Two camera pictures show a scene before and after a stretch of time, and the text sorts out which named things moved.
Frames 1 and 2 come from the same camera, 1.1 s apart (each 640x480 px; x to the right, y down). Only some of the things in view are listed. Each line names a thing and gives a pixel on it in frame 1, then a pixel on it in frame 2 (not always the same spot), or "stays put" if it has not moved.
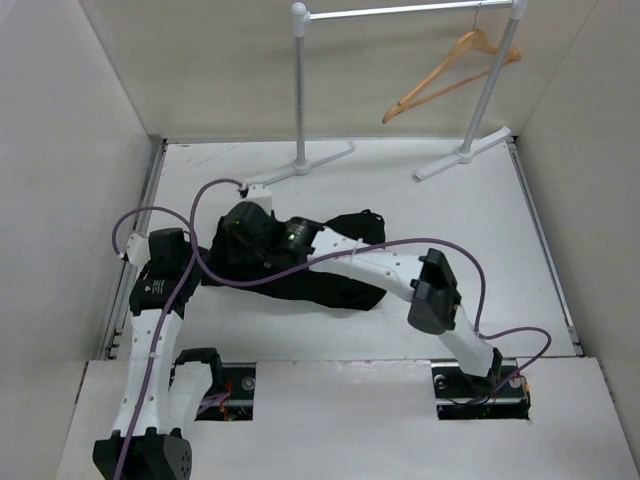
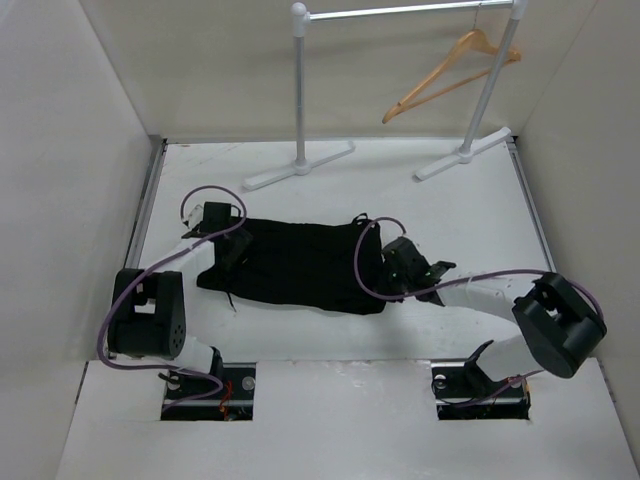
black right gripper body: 239,248 -> 395,282
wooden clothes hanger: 475,41 stays put
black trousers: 295,276 stays put
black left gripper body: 186,262 -> 229,228
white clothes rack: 301,16 stays put
